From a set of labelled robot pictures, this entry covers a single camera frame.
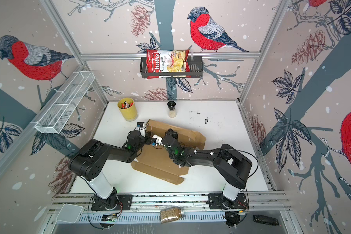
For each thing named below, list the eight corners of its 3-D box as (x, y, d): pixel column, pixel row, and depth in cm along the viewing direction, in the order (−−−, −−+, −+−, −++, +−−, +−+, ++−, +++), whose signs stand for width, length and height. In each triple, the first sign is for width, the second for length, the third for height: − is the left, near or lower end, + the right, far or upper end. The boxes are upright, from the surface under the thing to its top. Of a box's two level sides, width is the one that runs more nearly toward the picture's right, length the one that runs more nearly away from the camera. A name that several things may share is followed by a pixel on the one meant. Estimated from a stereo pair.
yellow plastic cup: (121, 121, 111) (115, 108, 99) (125, 110, 118) (119, 97, 106) (136, 121, 111) (131, 108, 99) (139, 110, 118) (134, 97, 106)
